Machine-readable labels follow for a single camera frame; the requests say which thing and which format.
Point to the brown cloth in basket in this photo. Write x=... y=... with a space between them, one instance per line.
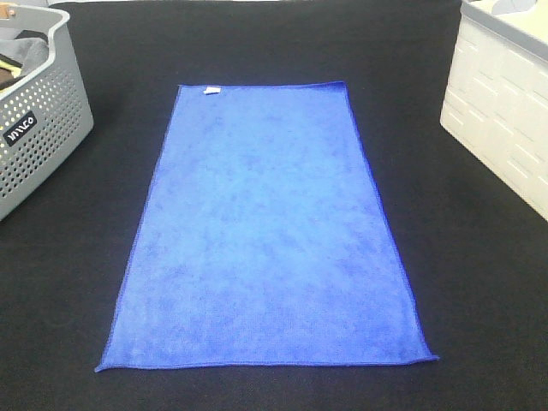
x=7 y=79

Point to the blue microfibre towel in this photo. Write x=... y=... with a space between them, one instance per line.
x=263 y=241

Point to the white plastic storage crate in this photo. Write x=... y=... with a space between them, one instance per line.
x=495 y=103

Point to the grey folded cloth in basket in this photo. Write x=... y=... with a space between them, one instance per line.
x=25 y=54

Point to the yellow and black cloth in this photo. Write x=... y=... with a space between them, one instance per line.
x=8 y=65

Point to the grey perforated plastic basket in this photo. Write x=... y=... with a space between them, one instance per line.
x=44 y=116

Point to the wooden basket handle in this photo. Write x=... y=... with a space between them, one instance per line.
x=6 y=11

